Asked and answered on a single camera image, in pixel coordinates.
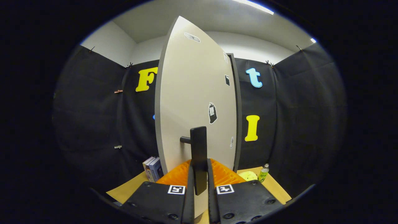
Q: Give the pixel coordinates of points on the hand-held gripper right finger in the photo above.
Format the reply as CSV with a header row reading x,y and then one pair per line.
x,y
213,205

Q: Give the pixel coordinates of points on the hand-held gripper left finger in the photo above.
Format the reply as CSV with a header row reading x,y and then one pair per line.
x,y
189,208

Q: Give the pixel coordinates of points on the grey shoe cabinet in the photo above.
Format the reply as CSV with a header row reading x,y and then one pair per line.
x,y
238,118

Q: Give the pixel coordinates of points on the beige shoe cabinet door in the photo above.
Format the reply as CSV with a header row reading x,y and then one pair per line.
x,y
186,93

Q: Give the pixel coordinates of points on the yellow plush toy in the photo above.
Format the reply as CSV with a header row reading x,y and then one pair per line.
x,y
247,176

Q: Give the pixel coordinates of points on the blue book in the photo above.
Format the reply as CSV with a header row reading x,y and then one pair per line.
x,y
156,169

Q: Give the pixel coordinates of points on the white book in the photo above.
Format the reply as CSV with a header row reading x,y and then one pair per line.
x,y
146,168

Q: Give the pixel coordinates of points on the small green bottle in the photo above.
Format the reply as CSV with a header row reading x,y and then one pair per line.
x,y
263,173

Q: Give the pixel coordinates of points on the black backdrop cloth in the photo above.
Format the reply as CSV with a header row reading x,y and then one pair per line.
x,y
295,109

